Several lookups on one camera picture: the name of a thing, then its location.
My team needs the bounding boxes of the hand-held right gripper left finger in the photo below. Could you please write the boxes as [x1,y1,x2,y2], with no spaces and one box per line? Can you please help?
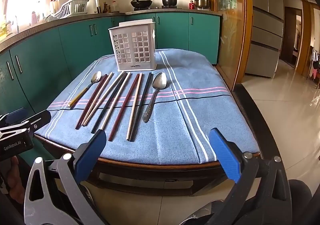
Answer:
[24,129,110,225]

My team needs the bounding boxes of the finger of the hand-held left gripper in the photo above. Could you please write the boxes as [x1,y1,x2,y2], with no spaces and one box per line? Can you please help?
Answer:
[22,110,52,132]
[0,108,27,125]

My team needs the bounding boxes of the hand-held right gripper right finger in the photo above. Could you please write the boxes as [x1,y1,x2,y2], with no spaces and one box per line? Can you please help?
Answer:
[200,127,293,225]

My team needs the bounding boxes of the dark red chopstick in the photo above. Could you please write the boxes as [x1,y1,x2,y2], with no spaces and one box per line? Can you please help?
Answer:
[108,74,140,142]
[75,74,108,130]

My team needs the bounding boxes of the beige chopstick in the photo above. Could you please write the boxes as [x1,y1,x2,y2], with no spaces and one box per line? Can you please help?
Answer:
[82,72,114,126]
[127,73,143,141]
[101,72,132,132]
[85,71,125,125]

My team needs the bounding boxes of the black chopstick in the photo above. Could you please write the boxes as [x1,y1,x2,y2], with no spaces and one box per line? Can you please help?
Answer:
[130,72,152,141]
[91,72,130,134]

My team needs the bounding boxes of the large steel spoon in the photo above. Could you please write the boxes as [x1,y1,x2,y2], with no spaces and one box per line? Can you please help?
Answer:
[142,72,167,123]

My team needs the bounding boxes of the white plastic utensil basket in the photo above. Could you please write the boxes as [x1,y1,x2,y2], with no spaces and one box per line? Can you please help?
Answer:
[108,19,158,70]

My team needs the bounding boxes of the person's left hand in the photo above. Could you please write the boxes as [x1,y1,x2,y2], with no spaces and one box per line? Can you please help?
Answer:
[5,156,25,203]

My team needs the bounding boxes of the blue striped cloth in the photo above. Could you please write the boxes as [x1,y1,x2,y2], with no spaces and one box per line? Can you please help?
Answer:
[35,49,260,165]

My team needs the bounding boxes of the green kitchen cabinets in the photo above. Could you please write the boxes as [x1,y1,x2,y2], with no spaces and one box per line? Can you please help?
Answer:
[0,11,222,120]

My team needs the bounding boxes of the dark wooden table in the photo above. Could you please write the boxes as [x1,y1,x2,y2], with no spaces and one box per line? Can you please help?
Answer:
[34,133,262,197]

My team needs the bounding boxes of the grey kitchen countertop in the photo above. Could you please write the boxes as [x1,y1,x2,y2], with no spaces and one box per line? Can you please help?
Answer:
[0,8,223,52]

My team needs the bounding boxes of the white dish rack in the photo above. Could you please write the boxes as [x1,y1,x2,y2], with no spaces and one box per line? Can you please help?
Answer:
[46,0,89,22]

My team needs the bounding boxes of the hanging clothes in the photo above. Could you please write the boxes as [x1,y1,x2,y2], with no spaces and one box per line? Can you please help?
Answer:
[309,46,320,89]

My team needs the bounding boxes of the wood framed glass door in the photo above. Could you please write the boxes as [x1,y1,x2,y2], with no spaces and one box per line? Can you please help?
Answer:
[206,0,253,90]

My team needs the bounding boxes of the white cutting board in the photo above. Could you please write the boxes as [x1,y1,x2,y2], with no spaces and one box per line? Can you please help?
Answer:
[87,0,99,14]

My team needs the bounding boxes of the silver refrigerator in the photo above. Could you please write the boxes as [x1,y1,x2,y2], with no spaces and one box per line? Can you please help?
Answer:
[244,0,285,79]

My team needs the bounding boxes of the wooden doorway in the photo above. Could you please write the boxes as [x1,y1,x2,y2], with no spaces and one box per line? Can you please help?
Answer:
[284,6,303,68]

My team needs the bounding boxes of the black wok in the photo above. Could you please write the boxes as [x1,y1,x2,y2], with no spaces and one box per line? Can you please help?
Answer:
[130,0,153,9]

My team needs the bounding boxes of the steel stock pot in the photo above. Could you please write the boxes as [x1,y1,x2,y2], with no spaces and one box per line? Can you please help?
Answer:
[192,0,210,9]

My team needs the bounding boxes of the gas stove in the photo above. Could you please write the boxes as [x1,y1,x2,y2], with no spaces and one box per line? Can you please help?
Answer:
[132,6,183,12]

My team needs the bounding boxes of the black cooking pot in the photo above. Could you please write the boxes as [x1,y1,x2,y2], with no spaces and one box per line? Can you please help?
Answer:
[160,0,179,8]

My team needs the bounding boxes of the gold handled metal spoon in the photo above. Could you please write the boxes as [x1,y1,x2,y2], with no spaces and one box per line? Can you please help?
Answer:
[67,71,102,108]

